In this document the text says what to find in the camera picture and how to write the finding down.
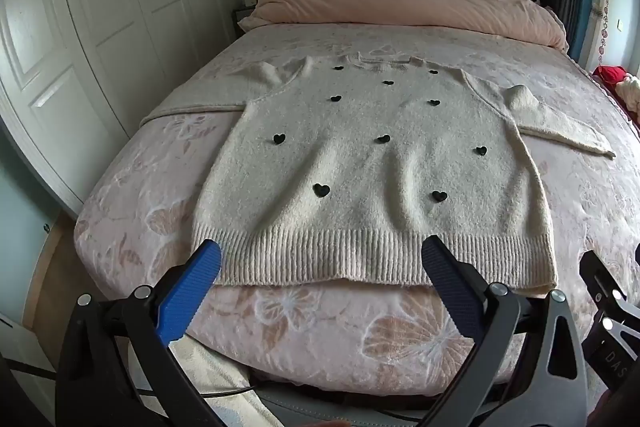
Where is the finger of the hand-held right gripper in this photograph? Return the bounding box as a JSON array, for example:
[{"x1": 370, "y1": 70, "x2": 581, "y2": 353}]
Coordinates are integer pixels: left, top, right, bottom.
[{"x1": 579, "y1": 250, "x2": 640, "y2": 343}]

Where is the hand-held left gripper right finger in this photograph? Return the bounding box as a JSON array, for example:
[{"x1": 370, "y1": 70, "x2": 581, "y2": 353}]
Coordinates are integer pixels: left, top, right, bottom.
[{"x1": 420, "y1": 237, "x2": 588, "y2": 427}]

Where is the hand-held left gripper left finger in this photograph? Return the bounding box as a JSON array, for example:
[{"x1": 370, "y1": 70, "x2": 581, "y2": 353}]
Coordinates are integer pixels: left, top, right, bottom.
[{"x1": 60, "y1": 239, "x2": 226, "y2": 427}]

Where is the cream sweater with black hearts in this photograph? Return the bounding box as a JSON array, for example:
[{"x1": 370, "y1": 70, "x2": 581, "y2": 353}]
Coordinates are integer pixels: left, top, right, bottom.
[{"x1": 142, "y1": 52, "x2": 617, "y2": 299}]

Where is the cream textured cloth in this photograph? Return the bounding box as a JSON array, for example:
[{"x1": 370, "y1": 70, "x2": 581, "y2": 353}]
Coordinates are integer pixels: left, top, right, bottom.
[{"x1": 127, "y1": 337, "x2": 286, "y2": 427}]

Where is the bed with floral cover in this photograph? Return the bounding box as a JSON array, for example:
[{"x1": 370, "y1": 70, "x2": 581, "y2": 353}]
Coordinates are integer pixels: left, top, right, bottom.
[{"x1": 74, "y1": 23, "x2": 640, "y2": 400}]

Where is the grey bed footboard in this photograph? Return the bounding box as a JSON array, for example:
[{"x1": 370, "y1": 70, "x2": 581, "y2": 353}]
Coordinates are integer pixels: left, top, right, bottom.
[{"x1": 250, "y1": 377, "x2": 501, "y2": 426}]

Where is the cream cloth bundle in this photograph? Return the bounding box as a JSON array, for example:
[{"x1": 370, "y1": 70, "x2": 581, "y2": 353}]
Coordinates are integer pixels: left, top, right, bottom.
[{"x1": 615, "y1": 77, "x2": 640, "y2": 114}]

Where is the red cloth bundle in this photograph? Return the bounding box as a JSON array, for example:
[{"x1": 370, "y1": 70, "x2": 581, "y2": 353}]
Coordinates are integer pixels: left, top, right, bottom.
[{"x1": 592, "y1": 65, "x2": 630, "y2": 85}]

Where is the dark nightstand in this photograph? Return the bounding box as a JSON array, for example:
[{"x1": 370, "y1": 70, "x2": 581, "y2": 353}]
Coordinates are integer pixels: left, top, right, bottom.
[{"x1": 232, "y1": 7, "x2": 261, "y2": 40}]

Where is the peach duvet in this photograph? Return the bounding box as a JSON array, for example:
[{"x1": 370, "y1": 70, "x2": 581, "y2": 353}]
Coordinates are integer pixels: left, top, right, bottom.
[{"x1": 237, "y1": 0, "x2": 571, "y2": 52}]

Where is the white wardrobe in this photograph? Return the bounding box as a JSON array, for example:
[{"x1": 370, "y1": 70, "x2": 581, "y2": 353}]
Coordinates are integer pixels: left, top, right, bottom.
[{"x1": 0, "y1": 0, "x2": 251, "y2": 208}]

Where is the black cable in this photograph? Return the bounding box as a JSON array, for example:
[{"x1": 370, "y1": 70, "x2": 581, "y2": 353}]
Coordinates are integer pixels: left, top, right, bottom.
[{"x1": 135, "y1": 383, "x2": 261, "y2": 402}]

